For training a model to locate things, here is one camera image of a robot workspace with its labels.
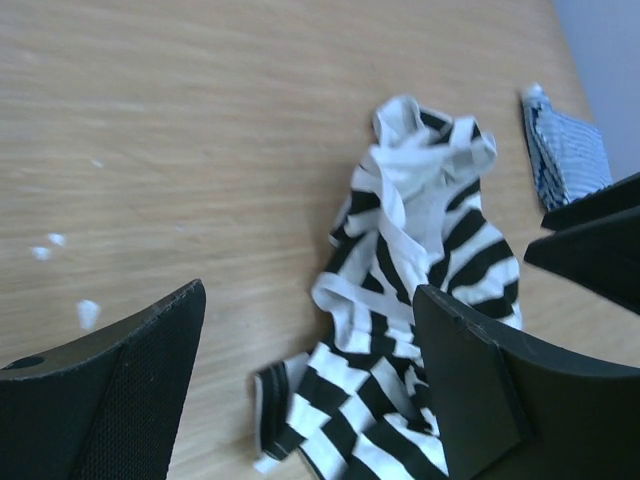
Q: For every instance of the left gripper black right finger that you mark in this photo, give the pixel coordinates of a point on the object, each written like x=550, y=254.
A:
x=512, y=406

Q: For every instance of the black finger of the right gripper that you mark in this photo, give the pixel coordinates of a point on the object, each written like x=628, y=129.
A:
x=601, y=255
x=620, y=196

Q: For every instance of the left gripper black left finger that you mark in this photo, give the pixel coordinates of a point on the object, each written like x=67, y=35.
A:
x=107, y=405

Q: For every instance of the blue white striped tank top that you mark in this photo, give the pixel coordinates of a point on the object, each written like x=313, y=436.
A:
x=567, y=155

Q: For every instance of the black white striped garment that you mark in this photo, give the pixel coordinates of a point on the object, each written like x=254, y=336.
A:
x=358, y=405

